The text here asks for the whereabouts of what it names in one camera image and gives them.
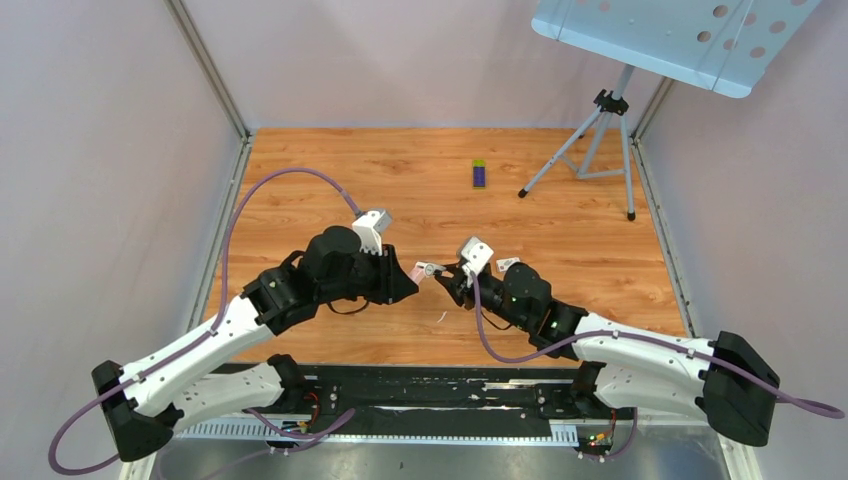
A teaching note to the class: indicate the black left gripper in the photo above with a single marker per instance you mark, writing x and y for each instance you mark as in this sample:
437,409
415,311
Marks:
393,283

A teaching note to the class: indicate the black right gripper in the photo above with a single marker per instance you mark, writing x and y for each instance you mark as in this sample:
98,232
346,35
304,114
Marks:
456,286

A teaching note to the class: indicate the white staple box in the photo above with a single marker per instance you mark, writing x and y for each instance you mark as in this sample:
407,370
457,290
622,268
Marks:
504,264

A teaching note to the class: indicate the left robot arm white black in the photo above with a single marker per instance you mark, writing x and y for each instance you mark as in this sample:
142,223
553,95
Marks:
173,389

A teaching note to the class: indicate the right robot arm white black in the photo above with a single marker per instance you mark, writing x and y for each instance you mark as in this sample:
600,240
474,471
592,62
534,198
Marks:
724,382

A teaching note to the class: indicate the purple green small block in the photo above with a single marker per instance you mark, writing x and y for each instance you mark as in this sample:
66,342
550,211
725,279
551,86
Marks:
479,177

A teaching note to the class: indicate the grey tripod stand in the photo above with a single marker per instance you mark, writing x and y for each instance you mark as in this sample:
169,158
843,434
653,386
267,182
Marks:
608,104

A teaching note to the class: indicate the light blue perforated tray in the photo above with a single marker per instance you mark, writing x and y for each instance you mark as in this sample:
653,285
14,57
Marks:
723,46

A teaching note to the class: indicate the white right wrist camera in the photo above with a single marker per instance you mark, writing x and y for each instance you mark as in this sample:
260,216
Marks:
474,255

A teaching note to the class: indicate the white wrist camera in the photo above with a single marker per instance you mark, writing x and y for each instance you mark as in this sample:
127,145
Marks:
474,255
369,227

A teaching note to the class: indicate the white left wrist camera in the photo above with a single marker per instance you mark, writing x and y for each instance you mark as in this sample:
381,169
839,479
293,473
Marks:
369,227

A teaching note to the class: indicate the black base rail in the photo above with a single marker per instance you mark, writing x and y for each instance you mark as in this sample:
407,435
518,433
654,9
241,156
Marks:
524,406

